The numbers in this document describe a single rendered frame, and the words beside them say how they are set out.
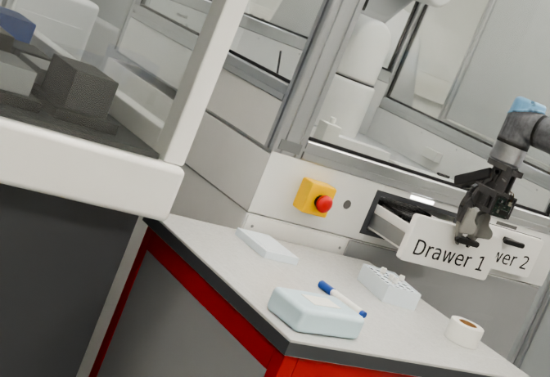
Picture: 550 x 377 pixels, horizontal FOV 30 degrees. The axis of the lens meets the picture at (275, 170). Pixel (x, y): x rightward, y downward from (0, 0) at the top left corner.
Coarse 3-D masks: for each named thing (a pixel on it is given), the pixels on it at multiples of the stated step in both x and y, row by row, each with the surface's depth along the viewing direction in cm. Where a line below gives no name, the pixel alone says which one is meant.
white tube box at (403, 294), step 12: (360, 276) 222; (372, 276) 217; (384, 276) 220; (396, 276) 224; (372, 288) 216; (384, 288) 212; (396, 288) 212; (408, 288) 218; (384, 300) 212; (396, 300) 213; (408, 300) 214
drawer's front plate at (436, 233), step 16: (416, 224) 230; (432, 224) 233; (448, 224) 235; (416, 240) 232; (432, 240) 234; (448, 240) 237; (480, 240) 242; (496, 240) 245; (400, 256) 231; (416, 256) 234; (448, 256) 239; (464, 256) 241; (480, 256) 244; (464, 272) 243; (480, 272) 246
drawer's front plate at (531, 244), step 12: (492, 228) 264; (504, 228) 268; (516, 240) 270; (528, 240) 272; (540, 240) 275; (504, 252) 269; (516, 252) 272; (528, 252) 274; (492, 264) 268; (504, 264) 271; (516, 264) 273; (528, 264) 276
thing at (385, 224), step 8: (376, 208) 244; (384, 208) 243; (376, 216) 243; (384, 216) 241; (392, 216) 239; (376, 224) 242; (384, 224) 240; (392, 224) 238; (400, 224) 236; (408, 224) 234; (376, 232) 242; (384, 232) 240; (392, 232) 238; (400, 232) 235; (392, 240) 237; (400, 240) 235
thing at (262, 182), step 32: (224, 128) 241; (192, 160) 249; (224, 160) 238; (256, 160) 227; (288, 160) 226; (224, 192) 235; (256, 192) 225; (288, 192) 229; (352, 192) 239; (384, 192) 244; (320, 224) 237; (352, 224) 242; (512, 224) 270; (544, 256) 281
